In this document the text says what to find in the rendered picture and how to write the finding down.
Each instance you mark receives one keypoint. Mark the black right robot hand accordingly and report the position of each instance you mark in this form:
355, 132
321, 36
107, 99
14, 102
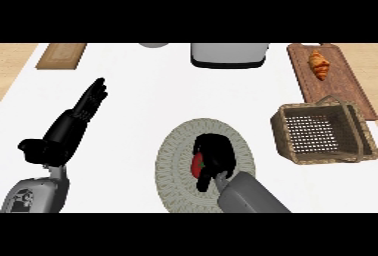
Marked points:
216, 150

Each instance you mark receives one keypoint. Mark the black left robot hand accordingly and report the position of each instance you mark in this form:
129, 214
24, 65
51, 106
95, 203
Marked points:
67, 130

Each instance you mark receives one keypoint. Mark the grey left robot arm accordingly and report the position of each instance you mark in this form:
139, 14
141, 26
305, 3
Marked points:
39, 193

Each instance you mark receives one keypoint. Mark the round grey woven placemat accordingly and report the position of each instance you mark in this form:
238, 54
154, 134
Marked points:
178, 180

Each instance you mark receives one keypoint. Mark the brown wicker basket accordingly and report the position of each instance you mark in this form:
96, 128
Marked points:
319, 133

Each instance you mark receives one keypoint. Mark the pale wooden board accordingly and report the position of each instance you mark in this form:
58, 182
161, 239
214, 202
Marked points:
61, 55

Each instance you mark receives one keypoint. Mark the white and black appliance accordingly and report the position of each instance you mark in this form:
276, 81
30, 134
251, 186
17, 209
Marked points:
229, 55

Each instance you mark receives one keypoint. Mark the grey round object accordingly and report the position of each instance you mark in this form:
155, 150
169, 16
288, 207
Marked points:
154, 45

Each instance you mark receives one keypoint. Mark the dark wooden cutting board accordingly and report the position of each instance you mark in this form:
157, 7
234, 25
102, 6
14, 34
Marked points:
344, 86

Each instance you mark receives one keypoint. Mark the golden croissant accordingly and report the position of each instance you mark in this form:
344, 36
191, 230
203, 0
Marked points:
319, 65

